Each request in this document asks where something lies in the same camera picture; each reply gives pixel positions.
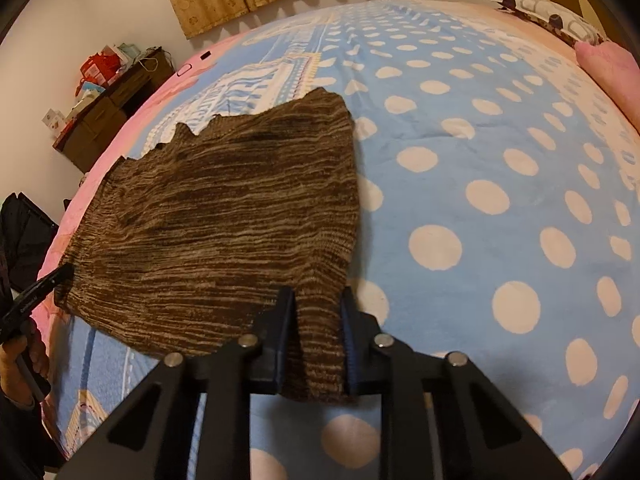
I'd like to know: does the dark wooden dresser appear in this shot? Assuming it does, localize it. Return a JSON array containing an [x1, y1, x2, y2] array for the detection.
[[52, 46, 176, 173]]

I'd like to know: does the blue polka dot blanket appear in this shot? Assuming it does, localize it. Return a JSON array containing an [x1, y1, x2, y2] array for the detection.
[[50, 0, 640, 480]]

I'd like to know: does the person's left forearm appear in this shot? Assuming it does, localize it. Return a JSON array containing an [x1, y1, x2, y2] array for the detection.
[[0, 392, 66, 478]]

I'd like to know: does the pink pillow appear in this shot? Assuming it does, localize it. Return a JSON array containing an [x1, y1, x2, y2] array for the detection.
[[574, 40, 640, 133]]

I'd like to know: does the small white box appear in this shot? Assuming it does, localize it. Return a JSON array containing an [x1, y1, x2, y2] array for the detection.
[[42, 107, 68, 132]]

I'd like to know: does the black bag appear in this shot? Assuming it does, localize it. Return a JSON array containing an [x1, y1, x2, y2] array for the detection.
[[0, 192, 60, 293]]

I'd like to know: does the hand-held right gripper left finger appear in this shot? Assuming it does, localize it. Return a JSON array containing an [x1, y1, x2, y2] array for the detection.
[[55, 286, 296, 480]]

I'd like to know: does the red bag on dresser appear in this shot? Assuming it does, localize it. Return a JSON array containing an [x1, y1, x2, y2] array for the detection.
[[75, 45, 123, 96]]

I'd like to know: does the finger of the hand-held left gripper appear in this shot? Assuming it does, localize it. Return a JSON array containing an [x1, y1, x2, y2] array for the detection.
[[0, 264, 76, 343]]

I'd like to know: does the brown striped knit sweater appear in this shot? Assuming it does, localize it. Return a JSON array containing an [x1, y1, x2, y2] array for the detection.
[[54, 86, 362, 403]]

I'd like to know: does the patterned white pillow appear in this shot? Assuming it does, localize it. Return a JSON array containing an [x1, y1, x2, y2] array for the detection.
[[489, 0, 607, 46]]

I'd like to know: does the pink bedsheet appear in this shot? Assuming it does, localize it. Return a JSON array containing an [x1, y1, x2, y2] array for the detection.
[[40, 27, 261, 311]]

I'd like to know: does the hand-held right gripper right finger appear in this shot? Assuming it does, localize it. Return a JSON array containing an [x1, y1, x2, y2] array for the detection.
[[340, 290, 573, 480]]

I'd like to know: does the person's left hand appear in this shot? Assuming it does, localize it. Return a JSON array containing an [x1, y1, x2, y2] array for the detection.
[[0, 320, 51, 406]]

